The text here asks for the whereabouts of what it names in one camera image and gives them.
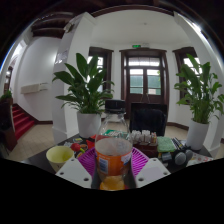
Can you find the black chair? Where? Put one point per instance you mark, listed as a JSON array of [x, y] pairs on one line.
[[148, 118]]

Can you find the pale yellow paper cup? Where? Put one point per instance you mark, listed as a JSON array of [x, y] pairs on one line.
[[60, 156]]

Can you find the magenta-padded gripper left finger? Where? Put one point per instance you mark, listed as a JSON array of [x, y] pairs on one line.
[[75, 171]]

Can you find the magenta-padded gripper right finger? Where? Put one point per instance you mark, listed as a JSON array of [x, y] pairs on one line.
[[151, 171]]

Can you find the leafy plant in white pot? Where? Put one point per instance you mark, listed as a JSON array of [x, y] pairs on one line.
[[86, 90], [200, 93]]

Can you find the printed paper leaflet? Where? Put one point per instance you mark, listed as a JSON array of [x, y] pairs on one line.
[[200, 160]]

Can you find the green exit sign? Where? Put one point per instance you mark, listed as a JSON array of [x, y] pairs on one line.
[[136, 46]]

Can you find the green cloth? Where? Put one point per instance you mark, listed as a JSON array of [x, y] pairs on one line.
[[166, 144]]

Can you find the grey dumbbell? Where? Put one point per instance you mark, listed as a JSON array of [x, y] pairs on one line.
[[180, 157]]

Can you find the brown box of small bottles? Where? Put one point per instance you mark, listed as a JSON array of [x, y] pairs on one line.
[[143, 143]]

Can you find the dark framed window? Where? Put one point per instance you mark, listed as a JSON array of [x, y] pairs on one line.
[[186, 61], [100, 60]]

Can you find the white wall heater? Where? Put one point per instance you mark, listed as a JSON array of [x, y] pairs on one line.
[[33, 88]]

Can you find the red box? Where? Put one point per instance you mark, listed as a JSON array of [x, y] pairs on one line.
[[90, 142]]

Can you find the dark wooden glazed door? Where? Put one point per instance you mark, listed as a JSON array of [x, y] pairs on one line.
[[145, 76]]

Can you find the orange drink plastic bottle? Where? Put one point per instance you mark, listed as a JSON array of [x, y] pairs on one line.
[[113, 160]]

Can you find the red carpeted staircase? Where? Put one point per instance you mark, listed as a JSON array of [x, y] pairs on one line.
[[21, 121]]

